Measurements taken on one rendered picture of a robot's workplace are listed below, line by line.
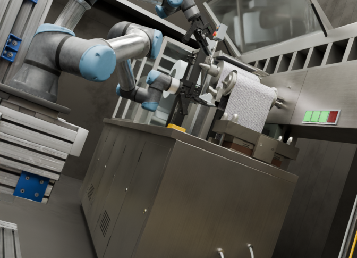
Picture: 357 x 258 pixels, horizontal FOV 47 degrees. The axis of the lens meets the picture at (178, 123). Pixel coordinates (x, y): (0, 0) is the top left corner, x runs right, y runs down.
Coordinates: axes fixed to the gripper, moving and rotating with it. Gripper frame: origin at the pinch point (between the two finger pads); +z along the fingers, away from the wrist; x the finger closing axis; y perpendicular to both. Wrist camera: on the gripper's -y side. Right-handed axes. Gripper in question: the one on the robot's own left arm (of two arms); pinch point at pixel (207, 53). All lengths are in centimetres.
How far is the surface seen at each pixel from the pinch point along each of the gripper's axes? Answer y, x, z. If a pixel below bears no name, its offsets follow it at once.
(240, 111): -0.1, -4.8, 33.9
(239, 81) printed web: 6.6, -4.7, 19.8
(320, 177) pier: 74, 86, 137
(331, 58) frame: 46, -26, 30
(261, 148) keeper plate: -8, -27, 49
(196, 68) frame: 1.4, 28.5, 5.7
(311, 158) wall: 95, 125, 137
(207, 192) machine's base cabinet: -42, -31, 51
